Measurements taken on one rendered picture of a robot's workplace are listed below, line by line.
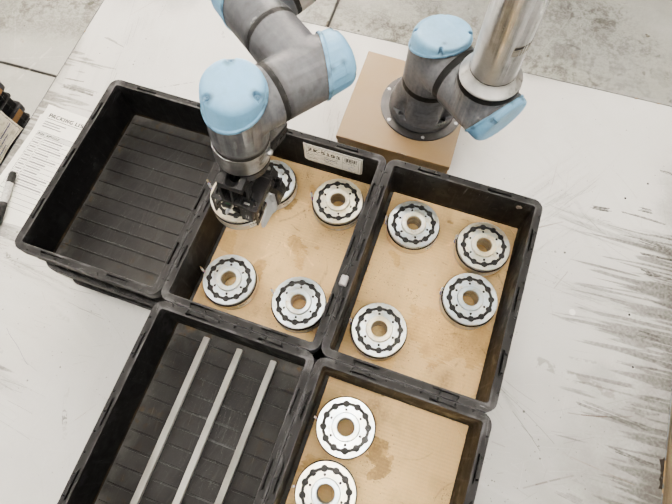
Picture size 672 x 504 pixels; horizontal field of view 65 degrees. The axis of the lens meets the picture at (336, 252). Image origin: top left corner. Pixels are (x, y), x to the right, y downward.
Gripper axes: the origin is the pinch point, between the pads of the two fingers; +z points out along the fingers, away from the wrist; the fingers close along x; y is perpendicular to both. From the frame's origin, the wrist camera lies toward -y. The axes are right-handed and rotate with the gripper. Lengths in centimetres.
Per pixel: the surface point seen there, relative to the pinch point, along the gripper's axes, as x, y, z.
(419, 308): 33.8, 4.3, 13.3
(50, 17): -147, -96, 117
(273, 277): 5.2, 7.6, 16.5
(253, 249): -0.8, 3.4, 17.2
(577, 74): 81, -138, 92
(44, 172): -59, -3, 37
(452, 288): 38.1, -0.6, 10.0
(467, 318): 42.2, 4.1, 9.6
